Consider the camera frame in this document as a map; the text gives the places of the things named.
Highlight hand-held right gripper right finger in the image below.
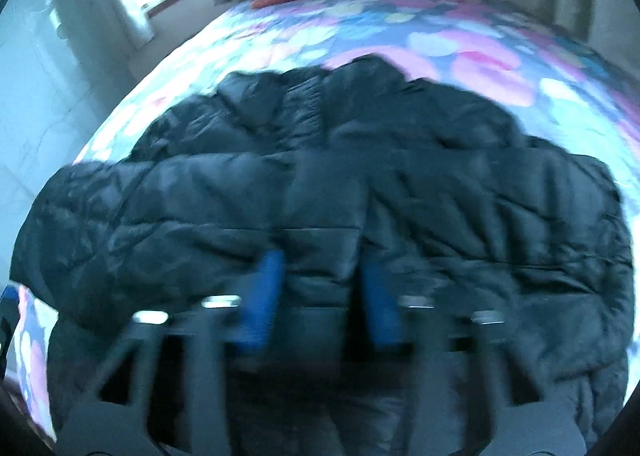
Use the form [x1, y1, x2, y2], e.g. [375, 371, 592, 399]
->
[357, 262, 547, 408]

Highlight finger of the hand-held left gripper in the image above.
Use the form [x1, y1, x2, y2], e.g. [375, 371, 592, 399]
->
[0, 284, 20, 337]

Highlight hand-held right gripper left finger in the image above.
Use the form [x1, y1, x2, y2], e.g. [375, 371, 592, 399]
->
[94, 248, 289, 408]

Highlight black puffer jacket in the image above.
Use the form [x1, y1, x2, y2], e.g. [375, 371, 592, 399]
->
[9, 53, 636, 456]

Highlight pale glossy cabinet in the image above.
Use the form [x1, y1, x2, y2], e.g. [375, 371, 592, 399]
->
[0, 0, 87, 177]

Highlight polka-dot bedspread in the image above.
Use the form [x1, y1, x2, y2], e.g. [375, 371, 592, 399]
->
[12, 0, 640, 443]

